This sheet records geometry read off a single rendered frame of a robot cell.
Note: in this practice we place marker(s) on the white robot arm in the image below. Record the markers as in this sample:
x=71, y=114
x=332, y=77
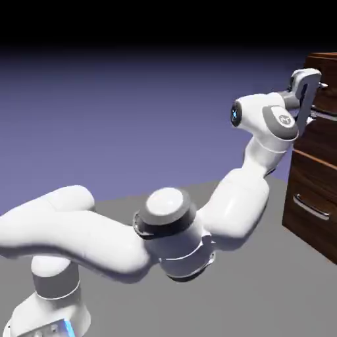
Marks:
x=79, y=231

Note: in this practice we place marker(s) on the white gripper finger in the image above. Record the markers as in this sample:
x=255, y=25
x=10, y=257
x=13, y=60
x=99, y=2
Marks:
x=323, y=85
x=310, y=120

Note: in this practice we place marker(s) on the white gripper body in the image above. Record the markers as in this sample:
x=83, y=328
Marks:
x=310, y=92

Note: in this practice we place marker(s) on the dark wood cabinet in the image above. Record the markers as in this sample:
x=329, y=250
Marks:
x=327, y=54

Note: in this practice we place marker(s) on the dark wood drawer front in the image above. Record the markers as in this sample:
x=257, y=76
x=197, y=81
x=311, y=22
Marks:
x=326, y=134
x=310, y=237

